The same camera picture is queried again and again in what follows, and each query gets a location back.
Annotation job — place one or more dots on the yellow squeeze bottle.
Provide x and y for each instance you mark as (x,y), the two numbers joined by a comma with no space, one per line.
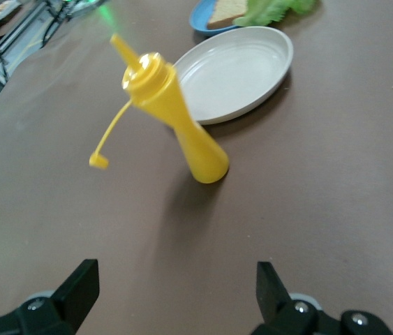
(182,122)

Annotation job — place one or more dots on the blue plate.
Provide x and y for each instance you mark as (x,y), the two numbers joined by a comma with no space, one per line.
(199,19)

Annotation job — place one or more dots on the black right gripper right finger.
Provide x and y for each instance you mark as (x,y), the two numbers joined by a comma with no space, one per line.
(297,317)

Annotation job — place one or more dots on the beige plate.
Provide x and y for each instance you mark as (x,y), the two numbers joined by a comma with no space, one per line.
(238,73)

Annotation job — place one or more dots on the brown bread slice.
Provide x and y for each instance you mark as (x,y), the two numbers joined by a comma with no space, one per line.
(227,12)

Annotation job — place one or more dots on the green lettuce leaf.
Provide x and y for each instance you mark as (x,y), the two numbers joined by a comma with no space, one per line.
(273,10)

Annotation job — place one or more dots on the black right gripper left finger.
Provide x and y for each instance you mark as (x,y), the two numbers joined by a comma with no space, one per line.
(42,314)

